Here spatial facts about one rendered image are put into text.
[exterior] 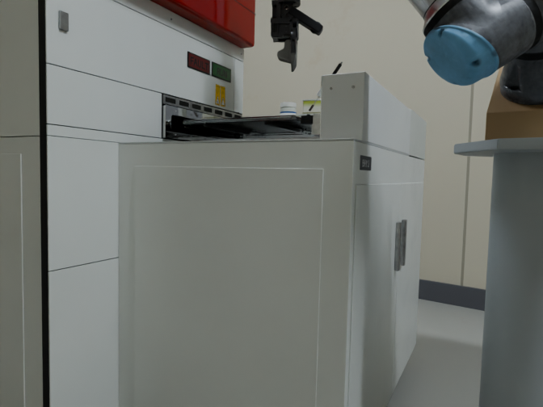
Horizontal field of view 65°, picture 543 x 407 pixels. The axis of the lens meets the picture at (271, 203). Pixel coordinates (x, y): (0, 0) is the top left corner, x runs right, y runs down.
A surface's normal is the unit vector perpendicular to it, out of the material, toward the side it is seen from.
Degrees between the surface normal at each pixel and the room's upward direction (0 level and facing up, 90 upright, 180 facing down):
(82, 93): 90
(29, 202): 90
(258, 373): 90
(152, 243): 90
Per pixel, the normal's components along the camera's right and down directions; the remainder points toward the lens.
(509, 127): -0.59, 0.04
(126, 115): 0.89, 0.05
